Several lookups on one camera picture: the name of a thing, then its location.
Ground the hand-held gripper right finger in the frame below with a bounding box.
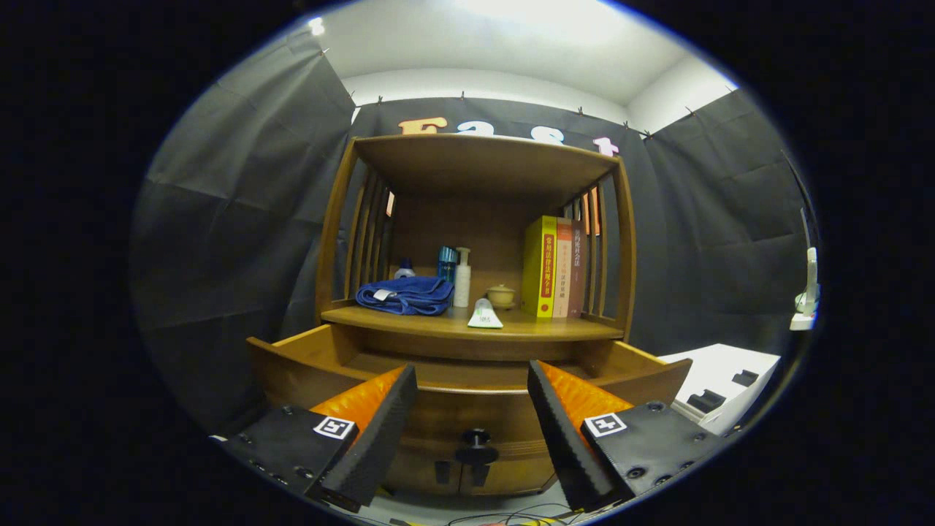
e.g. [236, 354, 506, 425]
[526, 359, 731, 512]

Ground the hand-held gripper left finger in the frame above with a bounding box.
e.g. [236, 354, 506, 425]
[219, 364, 419, 514]

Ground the wooden drawer with black knob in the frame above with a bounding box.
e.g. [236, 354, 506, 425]
[247, 324, 693, 468]

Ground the white green-labelled tube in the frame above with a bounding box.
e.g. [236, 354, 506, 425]
[467, 297, 504, 329]

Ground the wooden cabinet door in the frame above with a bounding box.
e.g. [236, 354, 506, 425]
[387, 460, 468, 496]
[467, 460, 562, 496]

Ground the wooden countertop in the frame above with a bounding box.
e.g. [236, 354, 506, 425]
[321, 303, 625, 343]

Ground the wooden cabinet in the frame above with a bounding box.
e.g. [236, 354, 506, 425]
[314, 133, 638, 498]

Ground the folded blue towel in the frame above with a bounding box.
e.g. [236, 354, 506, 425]
[356, 275, 455, 316]

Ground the white pump bottle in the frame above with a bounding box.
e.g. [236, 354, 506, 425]
[453, 247, 472, 308]

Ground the orange and white book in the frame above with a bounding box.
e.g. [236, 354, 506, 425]
[553, 217, 573, 319]

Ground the dark red book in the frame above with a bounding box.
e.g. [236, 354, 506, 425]
[568, 219, 589, 317]

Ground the thick yellow book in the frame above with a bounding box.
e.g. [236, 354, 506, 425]
[522, 216, 558, 319]

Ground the white device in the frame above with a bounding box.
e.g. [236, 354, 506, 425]
[789, 247, 819, 331]

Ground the black cable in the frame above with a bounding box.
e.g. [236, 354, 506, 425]
[446, 501, 585, 526]

